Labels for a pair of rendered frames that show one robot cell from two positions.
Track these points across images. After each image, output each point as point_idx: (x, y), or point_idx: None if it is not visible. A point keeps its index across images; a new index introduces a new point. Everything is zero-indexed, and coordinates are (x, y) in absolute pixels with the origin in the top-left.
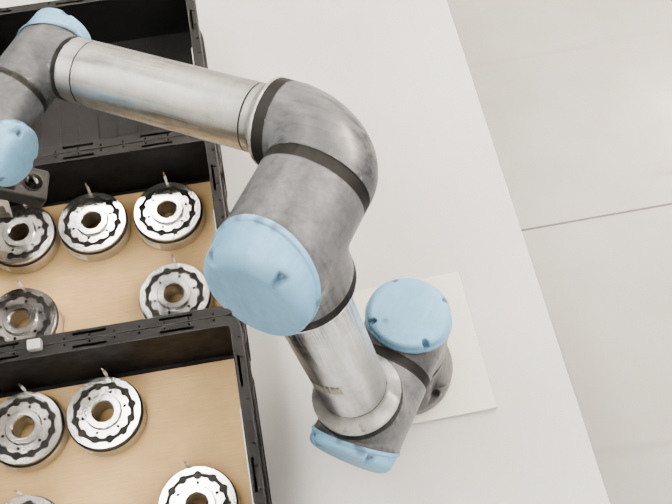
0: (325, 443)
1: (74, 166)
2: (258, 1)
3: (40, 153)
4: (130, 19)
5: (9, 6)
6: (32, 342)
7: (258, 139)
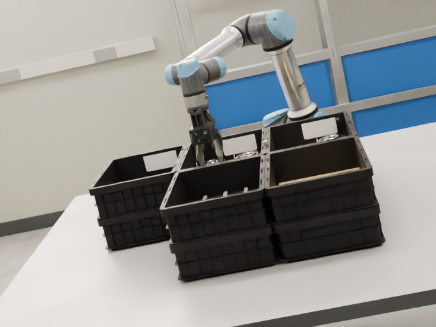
0: (316, 115)
1: (186, 161)
2: (94, 214)
3: (178, 161)
4: (111, 180)
5: (44, 262)
6: (264, 141)
7: (240, 30)
